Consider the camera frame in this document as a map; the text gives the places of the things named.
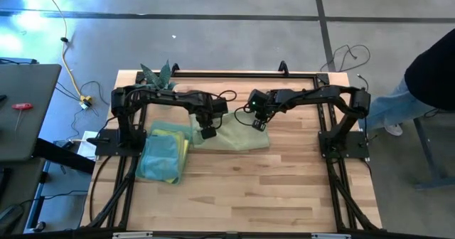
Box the white edge bracket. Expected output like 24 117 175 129
112 231 154 239
311 233 351 239

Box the yellow microfiber towel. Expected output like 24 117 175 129
173 138 190 185

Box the green succulent plant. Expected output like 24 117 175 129
133 60 178 90

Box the grey metal cart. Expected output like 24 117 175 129
412 107 455 192

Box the black metal table frame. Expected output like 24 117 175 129
80 60 383 238

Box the black floor cable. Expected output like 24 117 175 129
356 74 370 90
319 43 371 73

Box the person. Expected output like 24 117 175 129
365 28 455 137

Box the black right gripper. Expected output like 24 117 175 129
247 88 282 132

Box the yellow extension cable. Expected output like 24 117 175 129
35 0 93 109

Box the pale green microfiber towel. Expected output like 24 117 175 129
190 109 270 152

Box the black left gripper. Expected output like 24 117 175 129
191 92 229 140

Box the red-handled tool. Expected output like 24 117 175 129
11 102 35 133

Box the grey side table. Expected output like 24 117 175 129
0 63 63 161

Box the lime green microfiber towel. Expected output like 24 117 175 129
151 128 186 141

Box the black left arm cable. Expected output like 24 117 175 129
215 89 238 103

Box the black table brace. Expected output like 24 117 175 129
33 137 96 174

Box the blue microfiber towel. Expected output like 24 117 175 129
140 134 181 181

